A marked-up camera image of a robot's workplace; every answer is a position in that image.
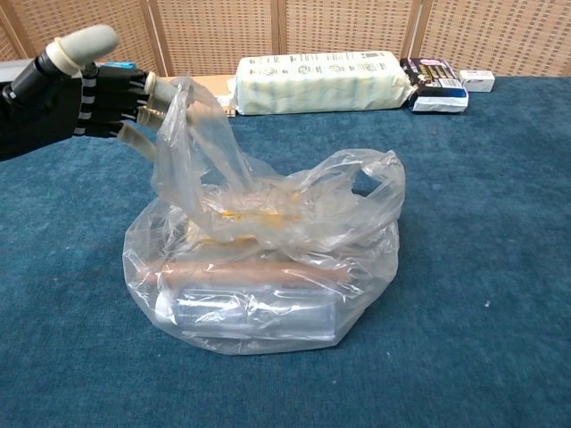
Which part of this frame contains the black and purple pad pack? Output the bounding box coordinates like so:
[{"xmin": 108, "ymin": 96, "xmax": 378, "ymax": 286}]
[{"xmin": 400, "ymin": 56, "xmax": 470, "ymax": 113}]

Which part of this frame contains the blue felt table cover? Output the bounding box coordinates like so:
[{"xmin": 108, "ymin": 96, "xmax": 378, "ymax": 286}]
[{"xmin": 0, "ymin": 73, "xmax": 571, "ymax": 428}]

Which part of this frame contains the yellow snack packet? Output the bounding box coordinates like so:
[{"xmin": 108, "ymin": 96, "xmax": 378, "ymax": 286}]
[{"xmin": 213, "ymin": 191, "xmax": 304, "ymax": 226}]

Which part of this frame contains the woven bamboo folding screen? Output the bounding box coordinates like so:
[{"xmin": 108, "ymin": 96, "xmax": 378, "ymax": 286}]
[{"xmin": 0, "ymin": 0, "xmax": 571, "ymax": 79}]

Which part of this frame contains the copper coloured tube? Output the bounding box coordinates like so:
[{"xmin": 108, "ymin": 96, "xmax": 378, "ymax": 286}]
[{"xmin": 142, "ymin": 261, "xmax": 353, "ymax": 291}]

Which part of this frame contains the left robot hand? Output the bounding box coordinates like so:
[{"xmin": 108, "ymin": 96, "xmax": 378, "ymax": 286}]
[{"xmin": 0, "ymin": 24, "xmax": 197, "ymax": 161}]

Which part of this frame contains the small white box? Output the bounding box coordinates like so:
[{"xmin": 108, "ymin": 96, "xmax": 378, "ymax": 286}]
[{"xmin": 459, "ymin": 69, "xmax": 496, "ymax": 94}]

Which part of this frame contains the long white tissue pack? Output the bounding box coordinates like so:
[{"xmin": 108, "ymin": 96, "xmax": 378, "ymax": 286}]
[{"xmin": 234, "ymin": 50, "xmax": 414, "ymax": 117}]

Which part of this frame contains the clear plastic bag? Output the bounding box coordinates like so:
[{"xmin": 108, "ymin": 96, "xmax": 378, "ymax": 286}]
[{"xmin": 122, "ymin": 76, "xmax": 407, "ymax": 357}]

